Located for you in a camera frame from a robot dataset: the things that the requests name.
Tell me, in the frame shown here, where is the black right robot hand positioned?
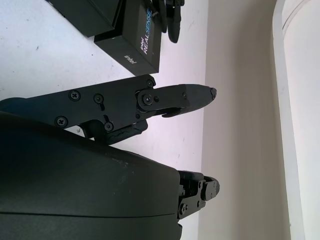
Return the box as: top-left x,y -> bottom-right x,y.
0,74 -> 221,240

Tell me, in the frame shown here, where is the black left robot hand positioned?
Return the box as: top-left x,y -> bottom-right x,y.
149,0 -> 186,44

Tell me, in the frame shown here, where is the black RealSense box lid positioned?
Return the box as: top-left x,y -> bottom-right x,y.
94,0 -> 161,75

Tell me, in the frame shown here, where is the white rounded wall panel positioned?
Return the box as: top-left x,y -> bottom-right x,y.
271,0 -> 320,240

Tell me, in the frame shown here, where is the black camera box base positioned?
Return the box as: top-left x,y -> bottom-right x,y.
48,0 -> 123,40

